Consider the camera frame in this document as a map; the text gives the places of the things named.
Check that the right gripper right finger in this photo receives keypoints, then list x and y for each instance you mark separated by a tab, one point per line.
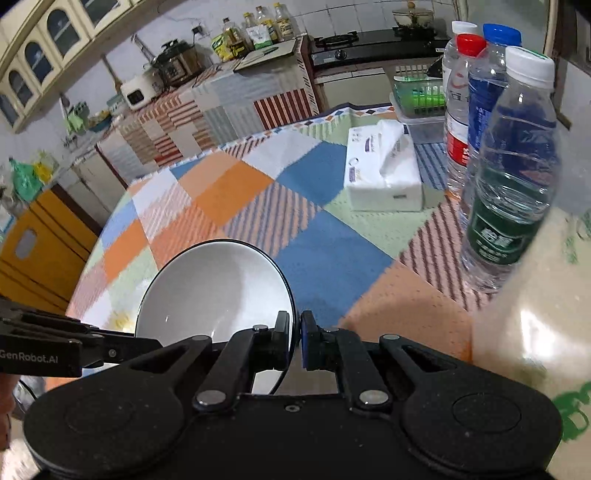
343	353

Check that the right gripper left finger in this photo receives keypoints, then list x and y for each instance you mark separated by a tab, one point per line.
247	353

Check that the white bowl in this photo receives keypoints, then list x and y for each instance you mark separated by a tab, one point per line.
216	289

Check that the white sun plate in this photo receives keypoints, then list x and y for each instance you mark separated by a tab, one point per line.
107	313

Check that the patchwork tablecloth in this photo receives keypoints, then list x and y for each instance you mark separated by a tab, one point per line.
281	191

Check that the wooden folding chair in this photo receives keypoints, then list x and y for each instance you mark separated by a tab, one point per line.
45	251

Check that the white tissue pack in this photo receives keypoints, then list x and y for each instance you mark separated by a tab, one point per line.
382	172

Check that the striped counter cloth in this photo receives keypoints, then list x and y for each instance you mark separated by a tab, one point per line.
222	104

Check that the green label water bottle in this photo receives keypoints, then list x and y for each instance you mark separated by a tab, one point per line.
517	172

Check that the green plastic basket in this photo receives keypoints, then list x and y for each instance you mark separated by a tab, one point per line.
420	96

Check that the white rice cooker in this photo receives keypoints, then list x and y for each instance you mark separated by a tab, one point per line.
142	89

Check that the cutting board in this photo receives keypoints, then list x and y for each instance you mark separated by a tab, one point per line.
267	54

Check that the black pressure cooker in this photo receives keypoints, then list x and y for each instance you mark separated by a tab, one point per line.
177	63

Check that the yellow snack bag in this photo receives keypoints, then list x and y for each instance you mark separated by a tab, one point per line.
221	49

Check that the gas stove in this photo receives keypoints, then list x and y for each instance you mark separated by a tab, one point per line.
397	43

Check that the oil bottle right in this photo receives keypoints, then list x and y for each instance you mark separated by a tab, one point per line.
283	22

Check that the white cap water bottle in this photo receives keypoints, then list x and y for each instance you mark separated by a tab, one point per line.
451	52

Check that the blue label water bottle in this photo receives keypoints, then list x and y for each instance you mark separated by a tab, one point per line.
487	81

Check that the red label water bottle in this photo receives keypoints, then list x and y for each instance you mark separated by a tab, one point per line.
469	47

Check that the pot on stove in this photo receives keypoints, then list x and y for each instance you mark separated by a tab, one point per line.
414	17

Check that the rice bag with handle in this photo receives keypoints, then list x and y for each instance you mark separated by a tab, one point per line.
536	330

